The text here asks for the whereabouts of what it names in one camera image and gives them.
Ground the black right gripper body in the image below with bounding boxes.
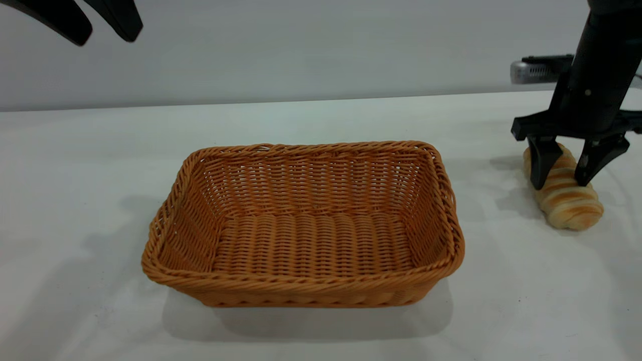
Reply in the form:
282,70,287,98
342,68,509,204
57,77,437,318
511,11,642,142

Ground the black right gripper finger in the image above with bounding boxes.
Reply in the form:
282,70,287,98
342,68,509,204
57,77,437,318
527,136,565,192
574,135,630,188

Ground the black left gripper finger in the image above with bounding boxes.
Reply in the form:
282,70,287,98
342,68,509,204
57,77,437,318
83,0,144,43
0,0,94,47

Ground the striped long bread roll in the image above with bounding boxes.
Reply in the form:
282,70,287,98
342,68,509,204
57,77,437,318
523,143,604,231

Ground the orange woven wicker basket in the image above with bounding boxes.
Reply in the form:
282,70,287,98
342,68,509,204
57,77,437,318
141,141,465,308

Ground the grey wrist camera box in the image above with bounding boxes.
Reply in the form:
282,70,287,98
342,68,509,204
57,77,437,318
510,55,575,85

